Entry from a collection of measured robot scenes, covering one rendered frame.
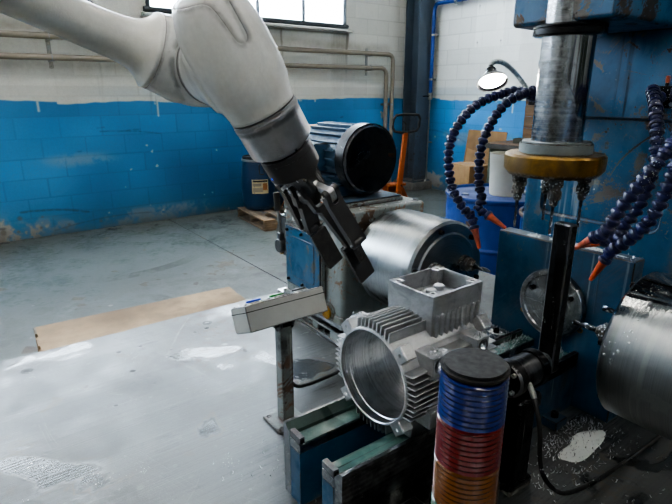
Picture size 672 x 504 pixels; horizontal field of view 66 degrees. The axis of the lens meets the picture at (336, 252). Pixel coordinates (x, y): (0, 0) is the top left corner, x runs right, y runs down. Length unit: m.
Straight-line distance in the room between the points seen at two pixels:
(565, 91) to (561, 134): 0.07
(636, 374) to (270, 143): 0.62
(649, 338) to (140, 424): 0.93
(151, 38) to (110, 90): 5.44
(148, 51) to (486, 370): 0.57
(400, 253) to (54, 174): 5.23
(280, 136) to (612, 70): 0.77
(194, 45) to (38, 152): 5.48
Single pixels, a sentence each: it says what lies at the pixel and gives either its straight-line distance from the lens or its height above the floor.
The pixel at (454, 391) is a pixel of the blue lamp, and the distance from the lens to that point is 0.47.
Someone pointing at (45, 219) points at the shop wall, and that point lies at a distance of 6.19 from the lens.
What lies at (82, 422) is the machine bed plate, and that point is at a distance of 1.23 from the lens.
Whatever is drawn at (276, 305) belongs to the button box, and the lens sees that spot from 0.97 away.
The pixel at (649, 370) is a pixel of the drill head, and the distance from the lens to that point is 0.89.
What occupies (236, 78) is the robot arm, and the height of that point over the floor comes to 1.46.
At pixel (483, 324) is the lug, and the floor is 1.08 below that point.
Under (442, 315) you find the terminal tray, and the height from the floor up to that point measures 1.11.
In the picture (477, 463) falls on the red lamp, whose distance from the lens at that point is 0.51.
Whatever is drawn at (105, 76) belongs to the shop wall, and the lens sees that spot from 6.19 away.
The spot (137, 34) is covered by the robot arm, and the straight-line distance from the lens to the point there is 0.77.
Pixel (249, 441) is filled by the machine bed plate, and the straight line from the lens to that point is 1.08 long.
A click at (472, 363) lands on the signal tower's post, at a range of 0.48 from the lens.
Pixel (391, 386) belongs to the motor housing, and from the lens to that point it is 0.95.
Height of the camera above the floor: 1.44
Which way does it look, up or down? 17 degrees down
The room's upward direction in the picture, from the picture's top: straight up
